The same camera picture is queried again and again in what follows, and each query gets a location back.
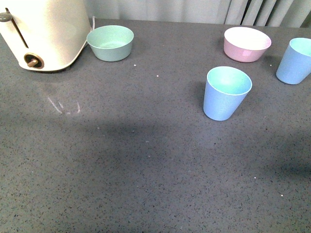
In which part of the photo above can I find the blue cup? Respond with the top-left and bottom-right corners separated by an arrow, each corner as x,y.
203,66 -> 252,121
276,38 -> 311,84

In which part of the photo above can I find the green bowl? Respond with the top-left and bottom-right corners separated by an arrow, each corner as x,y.
86,25 -> 134,62

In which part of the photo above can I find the pink bowl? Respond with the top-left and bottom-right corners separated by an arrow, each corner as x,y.
224,27 -> 272,63

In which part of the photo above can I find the white toaster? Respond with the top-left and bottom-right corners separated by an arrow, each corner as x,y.
0,0 -> 91,71

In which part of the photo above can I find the grey curtain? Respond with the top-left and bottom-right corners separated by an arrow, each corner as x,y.
85,0 -> 311,28

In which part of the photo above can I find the white power cable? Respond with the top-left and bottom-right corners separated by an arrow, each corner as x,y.
84,16 -> 97,47

